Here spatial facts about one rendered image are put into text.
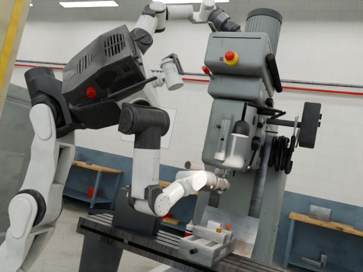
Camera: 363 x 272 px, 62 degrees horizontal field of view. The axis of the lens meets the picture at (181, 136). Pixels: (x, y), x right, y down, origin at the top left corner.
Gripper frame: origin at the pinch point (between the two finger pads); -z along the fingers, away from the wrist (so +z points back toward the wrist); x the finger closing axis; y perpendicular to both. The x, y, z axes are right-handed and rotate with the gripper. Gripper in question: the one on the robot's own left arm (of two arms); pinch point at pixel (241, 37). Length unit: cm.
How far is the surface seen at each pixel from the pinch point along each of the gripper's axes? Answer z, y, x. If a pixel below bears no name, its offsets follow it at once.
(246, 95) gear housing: -22.5, -23.8, 13.7
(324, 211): -180, -3, -339
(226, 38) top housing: -0.5, -12.0, 20.5
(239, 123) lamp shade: -29, -37, 26
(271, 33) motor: -6.8, 17.6, -16.1
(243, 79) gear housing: -16.8, -18.9, 13.3
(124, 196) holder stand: -8, -98, -4
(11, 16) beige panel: 147, -73, -38
